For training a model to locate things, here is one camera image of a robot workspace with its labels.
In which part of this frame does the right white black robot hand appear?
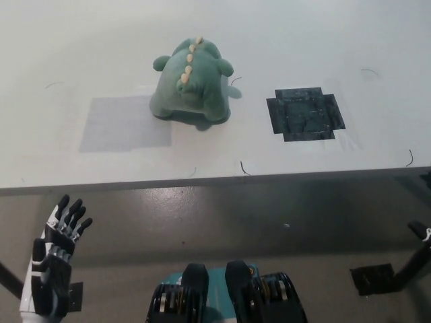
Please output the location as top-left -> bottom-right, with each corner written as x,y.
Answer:
407,220 -> 431,243

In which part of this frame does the grey tape square marker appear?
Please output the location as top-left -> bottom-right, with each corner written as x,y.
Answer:
79,95 -> 172,154

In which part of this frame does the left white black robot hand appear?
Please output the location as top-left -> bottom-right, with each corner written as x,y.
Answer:
19,194 -> 94,317

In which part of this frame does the black table leg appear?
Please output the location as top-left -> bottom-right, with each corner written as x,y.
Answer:
0,262 -> 24,300
392,240 -> 431,292

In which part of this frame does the black tape square marker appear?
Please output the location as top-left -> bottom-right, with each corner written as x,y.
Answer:
265,87 -> 347,143

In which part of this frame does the green plush dinosaur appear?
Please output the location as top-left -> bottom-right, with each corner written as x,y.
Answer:
150,36 -> 234,124

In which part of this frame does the black floor tape patch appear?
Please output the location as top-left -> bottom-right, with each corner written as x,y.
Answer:
349,263 -> 395,296
67,281 -> 84,312

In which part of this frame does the black teal robot body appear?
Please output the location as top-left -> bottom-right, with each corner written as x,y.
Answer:
145,260 -> 309,323

